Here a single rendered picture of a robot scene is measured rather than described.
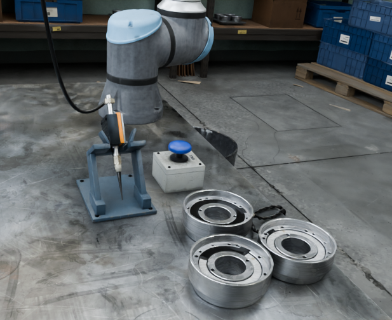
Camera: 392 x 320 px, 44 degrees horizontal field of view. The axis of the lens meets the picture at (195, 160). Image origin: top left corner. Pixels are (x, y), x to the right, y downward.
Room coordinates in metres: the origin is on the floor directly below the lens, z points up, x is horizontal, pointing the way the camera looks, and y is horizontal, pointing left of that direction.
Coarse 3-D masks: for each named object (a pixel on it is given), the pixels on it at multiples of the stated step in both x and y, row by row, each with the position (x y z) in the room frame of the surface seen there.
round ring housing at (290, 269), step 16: (272, 224) 0.59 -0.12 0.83; (288, 224) 0.60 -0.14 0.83; (304, 224) 0.60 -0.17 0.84; (288, 240) 0.57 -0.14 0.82; (304, 240) 0.57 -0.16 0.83; (320, 240) 0.57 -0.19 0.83; (272, 256) 0.51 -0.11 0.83; (288, 256) 0.53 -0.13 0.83; (304, 256) 0.53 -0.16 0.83; (288, 272) 0.50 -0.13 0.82; (304, 272) 0.50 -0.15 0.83; (320, 272) 0.51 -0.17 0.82
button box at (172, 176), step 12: (156, 156) 0.76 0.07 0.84; (168, 156) 0.76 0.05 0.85; (192, 156) 0.77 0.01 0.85; (156, 168) 0.75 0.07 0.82; (168, 168) 0.71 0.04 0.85; (180, 168) 0.72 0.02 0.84; (192, 168) 0.73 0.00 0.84; (204, 168) 0.74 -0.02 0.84; (156, 180) 0.75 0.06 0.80; (168, 180) 0.71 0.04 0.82; (180, 180) 0.72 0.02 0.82; (192, 180) 0.73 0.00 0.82; (168, 192) 0.71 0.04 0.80
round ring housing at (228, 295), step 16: (208, 240) 0.53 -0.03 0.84; (224, 240) 0.54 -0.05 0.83; (240, 240) 0.54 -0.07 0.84; (192, 256) 0.49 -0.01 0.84; (224, 256) 0.51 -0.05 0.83; (240, 256) 0.51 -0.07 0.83; (256, 256) 0.52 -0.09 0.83; (192, 272) 0.47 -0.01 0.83; (224, 272) 0.51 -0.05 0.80; (240, 272) 0.51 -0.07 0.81; (272, 272) 0.48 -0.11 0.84; (208, 288) 0.45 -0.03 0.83; (224, 288) 0.44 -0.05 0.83; (240, 288) 0.44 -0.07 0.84; (256, 288) 0.45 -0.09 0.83; (224, 304) 0.45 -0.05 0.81; (240, 304) 0.45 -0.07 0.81
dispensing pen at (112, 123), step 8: (104, 104) 0.72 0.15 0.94; (112, 112) 0.71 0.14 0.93; (104, 120) 0.69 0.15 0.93; (112, 120) 0.68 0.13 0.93; (104, 128) 0.70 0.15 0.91; (112, 128) 0.68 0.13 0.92; (112, 136) 0.67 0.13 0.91; (112, 144) 0.67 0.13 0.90; (112, 152) 0.67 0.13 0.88; (120, 160) 0.67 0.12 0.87; (120, 168) 0.66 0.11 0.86; (120, 176) 0.66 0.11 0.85; (120, 184) 0.65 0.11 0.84
